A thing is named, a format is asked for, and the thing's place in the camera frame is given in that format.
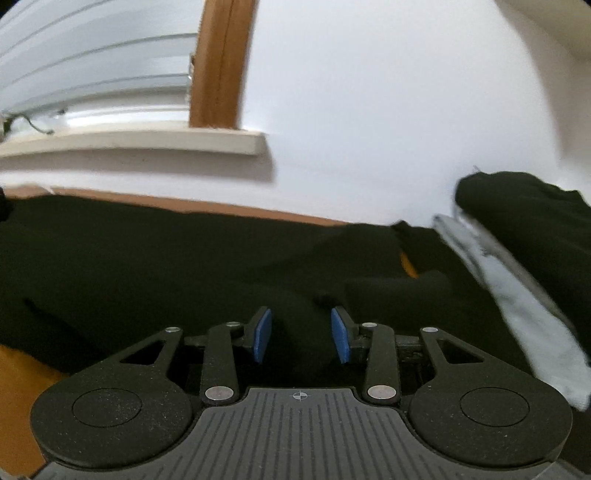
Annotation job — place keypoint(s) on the wooden window frame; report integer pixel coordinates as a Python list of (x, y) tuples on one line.
[(217, 69)]

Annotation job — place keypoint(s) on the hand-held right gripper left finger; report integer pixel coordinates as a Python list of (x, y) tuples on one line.
[(263, 334)]

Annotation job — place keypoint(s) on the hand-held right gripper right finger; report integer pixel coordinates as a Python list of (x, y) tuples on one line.
[(340, 336)]

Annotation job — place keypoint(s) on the beige window sill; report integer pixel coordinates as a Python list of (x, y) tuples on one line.
[(138, 141)]

